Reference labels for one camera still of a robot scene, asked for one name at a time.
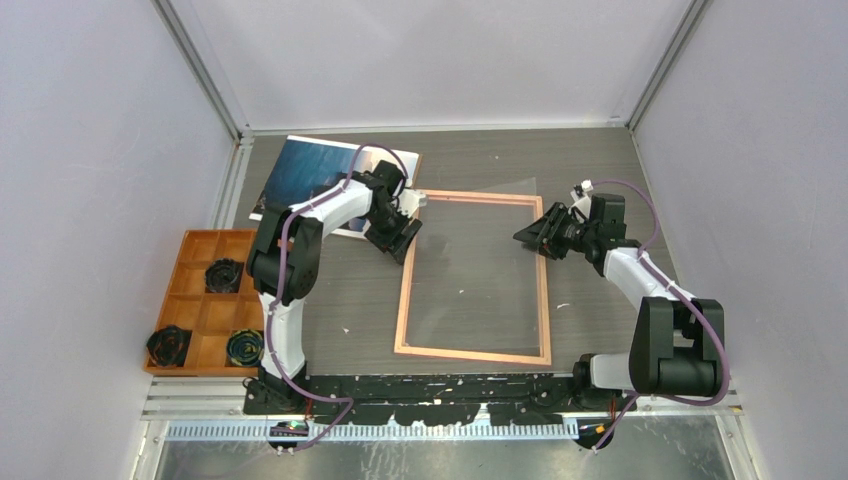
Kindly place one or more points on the clear acrylic sheet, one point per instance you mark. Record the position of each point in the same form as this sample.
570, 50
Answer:
474, 286

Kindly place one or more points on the landscape photo print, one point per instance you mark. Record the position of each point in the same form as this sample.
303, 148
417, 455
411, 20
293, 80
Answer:
307, 167

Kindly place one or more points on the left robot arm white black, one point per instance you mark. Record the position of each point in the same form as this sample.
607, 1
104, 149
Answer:
285, 257

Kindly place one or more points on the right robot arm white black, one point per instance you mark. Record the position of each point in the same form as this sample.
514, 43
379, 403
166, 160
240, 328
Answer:
677, 344

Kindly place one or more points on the aluminium rail front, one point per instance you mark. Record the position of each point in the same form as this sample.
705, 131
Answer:
172, 397

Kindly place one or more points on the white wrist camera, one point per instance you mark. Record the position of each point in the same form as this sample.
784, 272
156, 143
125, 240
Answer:
410, 201
581, 197

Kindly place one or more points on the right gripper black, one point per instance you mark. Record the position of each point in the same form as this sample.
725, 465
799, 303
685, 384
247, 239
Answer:
540, 235

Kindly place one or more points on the pink wooden picture frame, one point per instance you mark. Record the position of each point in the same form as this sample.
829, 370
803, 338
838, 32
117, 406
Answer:
544, 358

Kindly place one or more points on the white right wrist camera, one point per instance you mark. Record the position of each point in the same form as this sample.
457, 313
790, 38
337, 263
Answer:
581, 197

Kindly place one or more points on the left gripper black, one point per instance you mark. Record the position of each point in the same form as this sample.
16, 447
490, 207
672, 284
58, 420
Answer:
384, 243

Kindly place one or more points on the orange compartment tray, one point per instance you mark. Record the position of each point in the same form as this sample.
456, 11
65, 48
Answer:
210, 318

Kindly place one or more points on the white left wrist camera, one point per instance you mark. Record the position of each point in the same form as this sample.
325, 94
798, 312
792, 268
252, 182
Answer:
410, 201

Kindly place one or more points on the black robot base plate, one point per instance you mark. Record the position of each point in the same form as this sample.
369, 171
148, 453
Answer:
547, 408

